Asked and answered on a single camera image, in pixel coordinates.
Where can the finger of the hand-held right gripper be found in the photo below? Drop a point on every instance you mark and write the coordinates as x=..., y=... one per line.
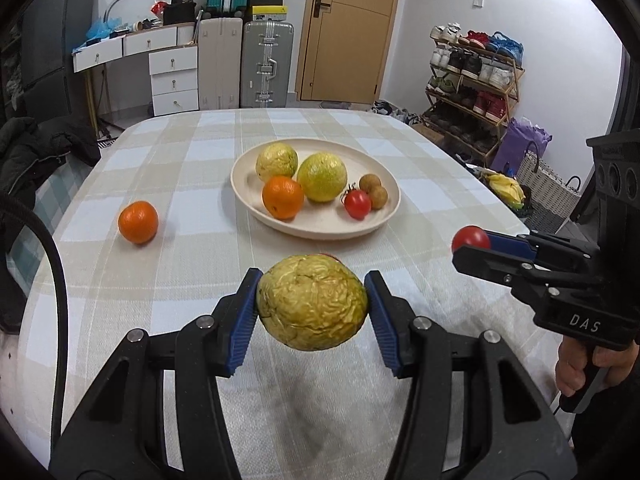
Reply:
x=510, y=246
x=485, y=262

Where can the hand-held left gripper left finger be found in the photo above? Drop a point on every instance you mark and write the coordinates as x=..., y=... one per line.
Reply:
x=245, y=330

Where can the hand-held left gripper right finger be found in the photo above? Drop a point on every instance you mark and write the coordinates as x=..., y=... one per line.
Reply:
x=382, y=332

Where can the red cherry tomato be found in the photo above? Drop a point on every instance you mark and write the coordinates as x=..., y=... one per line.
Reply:
x=467, y=237

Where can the wrinkled yellow passion fruit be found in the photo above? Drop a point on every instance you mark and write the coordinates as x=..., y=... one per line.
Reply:
x=312, y=305

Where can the cream round plate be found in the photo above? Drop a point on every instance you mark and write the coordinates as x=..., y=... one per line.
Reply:
x=310, y=225

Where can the red tomato with stem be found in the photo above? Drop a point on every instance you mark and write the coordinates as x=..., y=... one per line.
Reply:
x=357, y=205

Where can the orange mandarin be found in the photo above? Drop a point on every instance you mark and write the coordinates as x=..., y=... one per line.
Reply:
x=138, y=222
x=283, y=199

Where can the green yellow citrus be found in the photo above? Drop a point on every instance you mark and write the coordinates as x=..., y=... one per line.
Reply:
x=322, y=177

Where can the smooth yellow guava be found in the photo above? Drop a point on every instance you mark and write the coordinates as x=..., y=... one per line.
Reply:
x=276, y=160

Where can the person's right hand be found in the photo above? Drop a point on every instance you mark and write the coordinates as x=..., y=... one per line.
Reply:
x=570, y=365

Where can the bunch of bananas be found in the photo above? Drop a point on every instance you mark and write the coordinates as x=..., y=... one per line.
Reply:
x=505, y=187

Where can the woven basket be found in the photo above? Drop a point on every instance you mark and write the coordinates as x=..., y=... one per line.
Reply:
x=547, y=180

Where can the purple bag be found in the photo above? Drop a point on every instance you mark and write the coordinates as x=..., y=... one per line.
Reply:
x=520, y=145

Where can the wooden shoe rack with shoes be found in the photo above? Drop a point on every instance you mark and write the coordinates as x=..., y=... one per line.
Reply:
x=470, y=90

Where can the shoes on floor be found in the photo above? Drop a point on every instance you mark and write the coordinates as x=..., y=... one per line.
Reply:
x=395, y=112

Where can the plaid blue bedding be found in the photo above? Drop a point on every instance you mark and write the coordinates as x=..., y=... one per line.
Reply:
x=45, y=220

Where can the white drawer desk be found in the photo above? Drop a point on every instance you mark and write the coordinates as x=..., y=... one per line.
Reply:
x=172, y=80

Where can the wooden door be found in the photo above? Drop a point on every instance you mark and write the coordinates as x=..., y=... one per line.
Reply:
x=350, y=35

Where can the beige suitcase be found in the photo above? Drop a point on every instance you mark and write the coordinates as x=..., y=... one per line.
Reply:
x=220, y=65

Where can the silver suitcase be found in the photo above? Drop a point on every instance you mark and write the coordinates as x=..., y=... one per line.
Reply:
x=265, y=60

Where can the black jacket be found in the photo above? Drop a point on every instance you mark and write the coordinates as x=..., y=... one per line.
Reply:
x=35, y=150

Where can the blue plastic bag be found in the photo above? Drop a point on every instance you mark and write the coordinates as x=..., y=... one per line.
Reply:
x=102, y=30

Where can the dark refrigerator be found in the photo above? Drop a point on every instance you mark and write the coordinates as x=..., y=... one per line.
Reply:
x=50, y=45

